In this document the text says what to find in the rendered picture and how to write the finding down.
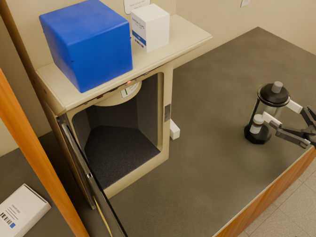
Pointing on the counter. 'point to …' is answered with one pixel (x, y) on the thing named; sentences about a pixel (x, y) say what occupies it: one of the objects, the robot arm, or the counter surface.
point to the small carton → (150, 27)
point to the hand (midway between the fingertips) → (277, 109)
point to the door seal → (99, 185)
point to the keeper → (167, 112)
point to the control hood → (65, 86)
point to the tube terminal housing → (167, 6)
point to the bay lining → (122, 114)
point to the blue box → (88, 43)
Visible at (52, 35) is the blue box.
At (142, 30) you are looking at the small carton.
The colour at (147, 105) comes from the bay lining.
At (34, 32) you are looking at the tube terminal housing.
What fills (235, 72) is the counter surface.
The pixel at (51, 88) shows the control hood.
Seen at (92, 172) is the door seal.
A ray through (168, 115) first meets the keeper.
